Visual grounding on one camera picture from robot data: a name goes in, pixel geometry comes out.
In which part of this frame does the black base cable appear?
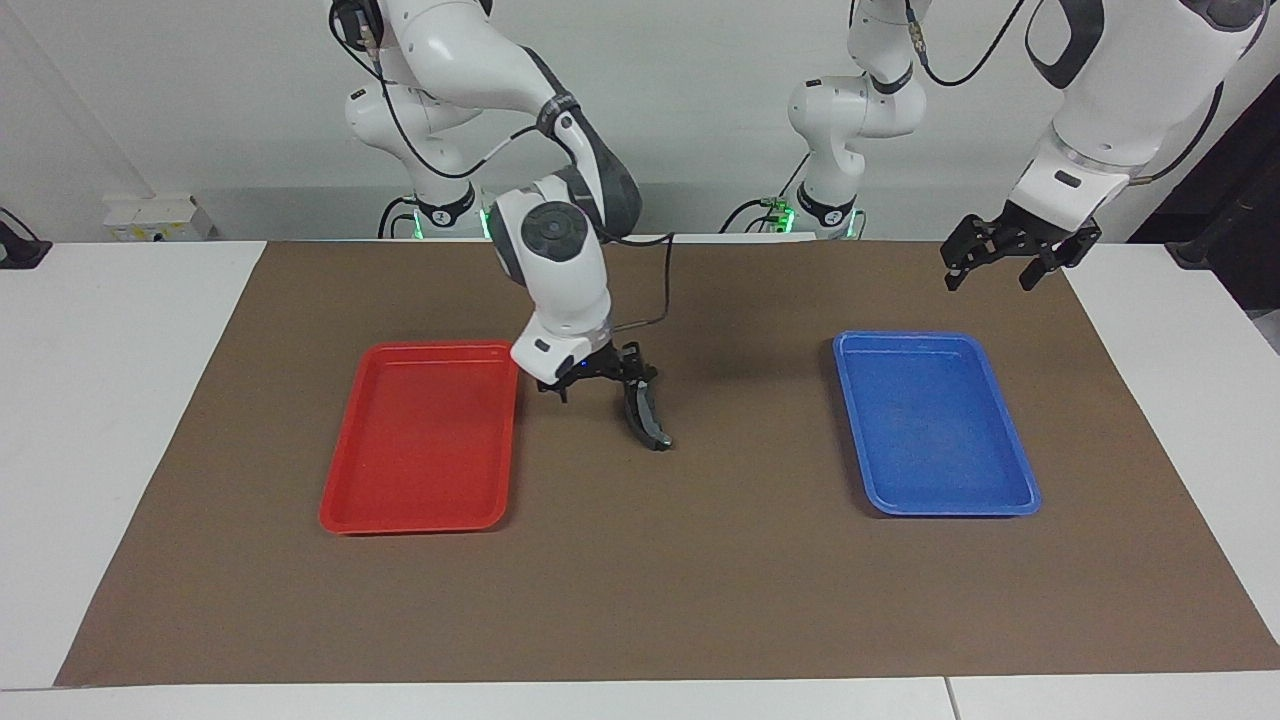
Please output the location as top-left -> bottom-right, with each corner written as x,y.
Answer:
377,195 -> 421,239
720,150 -> 813,236

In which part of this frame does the dark furniture piece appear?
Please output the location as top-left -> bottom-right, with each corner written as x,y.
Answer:
1130,75 -> 1280,353

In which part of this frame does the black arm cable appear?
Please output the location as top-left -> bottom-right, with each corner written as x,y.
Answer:
355,25 -> 674,333
905,0 -> 1227,187

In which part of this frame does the white wall socket box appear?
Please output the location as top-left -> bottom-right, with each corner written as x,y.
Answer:
102,194 -> 215,243

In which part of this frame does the red plastic tray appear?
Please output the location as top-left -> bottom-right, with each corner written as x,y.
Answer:
319,340 -> 522,536

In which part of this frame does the long curved brake pad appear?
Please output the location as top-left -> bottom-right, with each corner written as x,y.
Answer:
622,378 -> 674,452

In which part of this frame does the blue plastic tray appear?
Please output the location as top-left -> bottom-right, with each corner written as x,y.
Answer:
833,331 -> 1042,518

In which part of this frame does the brown table mat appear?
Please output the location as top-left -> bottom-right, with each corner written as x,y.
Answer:
55,238 -> 1280,687

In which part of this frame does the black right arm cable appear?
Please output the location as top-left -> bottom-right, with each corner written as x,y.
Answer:
355,25 -> 674,333

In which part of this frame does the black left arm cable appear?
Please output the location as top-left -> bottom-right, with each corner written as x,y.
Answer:
905,0 -> 1227,187

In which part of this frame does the black clamp at table edge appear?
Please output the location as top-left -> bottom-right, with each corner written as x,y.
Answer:
0,208 -> 53,269

